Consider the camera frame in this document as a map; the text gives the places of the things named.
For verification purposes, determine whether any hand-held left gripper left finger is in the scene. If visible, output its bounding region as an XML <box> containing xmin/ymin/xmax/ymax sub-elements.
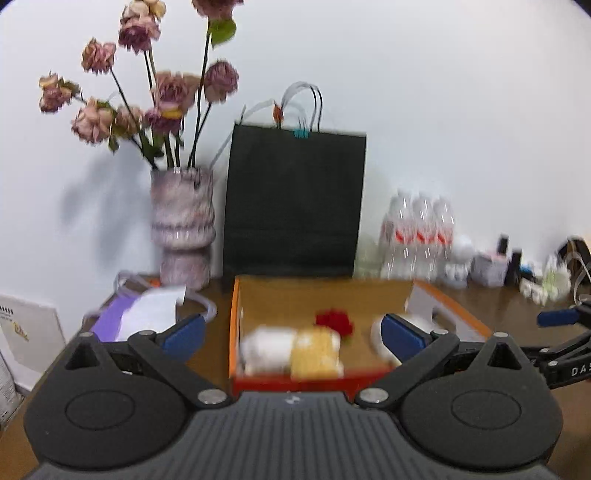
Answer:
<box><xmin>65</xmin><ymin>315</ymin><xmax>232</xmax><ymax>409</ymax></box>

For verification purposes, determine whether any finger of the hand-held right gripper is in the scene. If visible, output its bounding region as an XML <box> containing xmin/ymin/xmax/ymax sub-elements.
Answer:
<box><xmin>537</xmin><ymin>300</ymin><xmax>591</xmax><ymax>328</ymax></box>
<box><xmin>524</xmin><ymin>330</ymin><xmax>591</xmax><ymax>365</ymax></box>

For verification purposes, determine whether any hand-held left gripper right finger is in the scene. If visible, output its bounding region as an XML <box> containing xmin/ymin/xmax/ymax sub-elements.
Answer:
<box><xmin>355</xmin><ymin>313</ymin><xmax>532</xmax><ymax>411</ymax></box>

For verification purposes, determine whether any orange cardboard box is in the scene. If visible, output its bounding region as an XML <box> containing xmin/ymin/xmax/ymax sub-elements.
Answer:
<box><xmin>228</xmin><ymin>275</ymin><xmax>492</xmax><ymax>400</ymax></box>

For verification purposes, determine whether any white plastic tray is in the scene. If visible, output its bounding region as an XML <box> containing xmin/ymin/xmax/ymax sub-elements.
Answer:
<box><xmin>519</xmin><ymin>281</ymin><xmax>548</xmax><ymax>305</ymax></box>

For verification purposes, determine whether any small clear bottles set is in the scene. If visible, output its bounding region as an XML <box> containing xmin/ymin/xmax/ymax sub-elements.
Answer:
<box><xmin>540</xmin><ymin>254</ymin><xmax>573</xmax><ymax>301</ymax></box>

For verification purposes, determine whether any tall black bottle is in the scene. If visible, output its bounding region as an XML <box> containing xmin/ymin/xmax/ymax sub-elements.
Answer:
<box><xmin>505</xmin><ymin>249</ymin><xmax>522</xmax><ymax>286</ymax></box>

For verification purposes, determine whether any red fabric flower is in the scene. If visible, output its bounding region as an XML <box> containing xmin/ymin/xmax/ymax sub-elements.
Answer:
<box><xmin>315</xmin><ymin>310</ymin><xmax>355</xmax><ymax>335</ymax></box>

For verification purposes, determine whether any purple tissue pack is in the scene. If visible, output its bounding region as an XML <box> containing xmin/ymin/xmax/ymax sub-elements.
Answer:
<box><xmin>90</xmin><ymin>285</ymin><xmax>188</xmax><ymax>343</ymax></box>

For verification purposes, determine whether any dark brown bag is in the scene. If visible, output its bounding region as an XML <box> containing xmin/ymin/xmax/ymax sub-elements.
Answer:
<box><xmin>556</xmin><ymin>237</ymin><xmax>591</xmax><ymax>287</ymax></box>

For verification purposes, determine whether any small tin box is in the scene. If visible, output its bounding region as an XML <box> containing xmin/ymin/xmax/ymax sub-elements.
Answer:
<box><xmin>471</xmin><ymin>251</ymin><xmax>509</xmax><ymax>287</ymax></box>

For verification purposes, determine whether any clear glass cup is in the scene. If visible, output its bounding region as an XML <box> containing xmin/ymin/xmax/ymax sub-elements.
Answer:
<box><xmin>355</xmin><ymin>235</ymin><xmax>386</xmax><ymax>278</ymax></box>

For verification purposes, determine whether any white soft item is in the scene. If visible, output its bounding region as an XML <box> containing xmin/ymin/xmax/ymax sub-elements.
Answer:
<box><xmin>240</xmin><ymin>325</ymin><xmax>296</xmax><ymax>377</ymax></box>

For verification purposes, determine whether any yellow sponge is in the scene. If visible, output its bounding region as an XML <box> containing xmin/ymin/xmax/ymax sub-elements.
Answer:
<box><xmin>291</xmin><ymin>328</ymin><xmax>345</xmax><ymax>379</ymax></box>

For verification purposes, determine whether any clear water bottle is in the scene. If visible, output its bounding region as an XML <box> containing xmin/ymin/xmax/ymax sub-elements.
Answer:
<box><xmin>409</xmin><ymin>194</ymin><xmax>437</xmax><ymax>280</ymax></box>
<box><xmin>431</xmin><ymin>196</ymin><xmax>458</xmax><ymax>280</ymax></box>
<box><xmin>381</xmin><ymin>191</ymin><xmax>414</xmax><ymax>278</ymax></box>

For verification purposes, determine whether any white round figurine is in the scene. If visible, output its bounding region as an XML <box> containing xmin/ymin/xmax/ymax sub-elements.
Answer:
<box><xmin>445</xmin><ymin>235</ymin><xmax>474</xmax><ymax>283</ymax></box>

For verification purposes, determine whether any purple marbled vase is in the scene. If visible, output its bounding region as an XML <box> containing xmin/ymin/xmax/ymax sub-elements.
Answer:
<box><xmin>150</xmin><ymin>167</ymin><xmax>217</xmax><ymax>291</ymax></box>

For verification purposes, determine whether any white desk calendar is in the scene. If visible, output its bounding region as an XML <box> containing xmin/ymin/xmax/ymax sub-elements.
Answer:
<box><xmin>0</xmin><ymin>294</ymin><xmax>65</xmax><ymax>393</ymax></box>

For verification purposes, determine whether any black paper bag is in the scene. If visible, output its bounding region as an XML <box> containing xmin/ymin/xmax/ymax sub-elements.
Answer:
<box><xmin>222</xmin><ymin>83</ymin><xmax>368</xmax><ymax>278</ymax></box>

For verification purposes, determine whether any white printed box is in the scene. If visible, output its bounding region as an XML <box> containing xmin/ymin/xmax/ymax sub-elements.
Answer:
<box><xmin>0</xmin><ymin>353</ymin><xmax>23</xmax><ymax>428</ymax></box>

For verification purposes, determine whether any dried pink roses bouquet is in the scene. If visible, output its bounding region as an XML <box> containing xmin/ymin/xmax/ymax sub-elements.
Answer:
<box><xmin>38</xmin><ymin>0</ymin><xmax>245</xmax><ymax>171</ymax></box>

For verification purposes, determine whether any lilac cable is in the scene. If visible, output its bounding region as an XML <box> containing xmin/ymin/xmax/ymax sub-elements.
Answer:
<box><xmin>113</xmin><ymin>271</ymin><xmax>218</xmax><ymax>324</ymax></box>

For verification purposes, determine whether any white cable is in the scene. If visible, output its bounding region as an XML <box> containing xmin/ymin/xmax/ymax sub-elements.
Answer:
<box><xmin>570</xmin><ymin>251</ymin><xmax>591</xmax><ymax>305</ymax></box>

